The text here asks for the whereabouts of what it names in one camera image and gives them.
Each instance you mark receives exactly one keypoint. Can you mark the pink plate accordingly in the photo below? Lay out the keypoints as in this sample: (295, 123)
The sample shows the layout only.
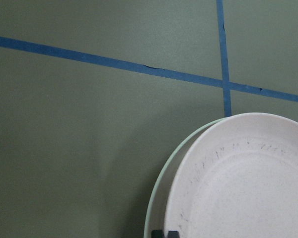
(239, 179)

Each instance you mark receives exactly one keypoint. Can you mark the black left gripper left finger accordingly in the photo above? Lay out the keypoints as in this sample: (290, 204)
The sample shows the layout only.
(157, 234)

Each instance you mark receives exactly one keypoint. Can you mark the cream plate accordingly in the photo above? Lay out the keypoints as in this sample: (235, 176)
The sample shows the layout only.
(158, 200)

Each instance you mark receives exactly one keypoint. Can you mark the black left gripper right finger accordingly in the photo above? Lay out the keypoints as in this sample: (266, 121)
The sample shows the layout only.
(173, 234)

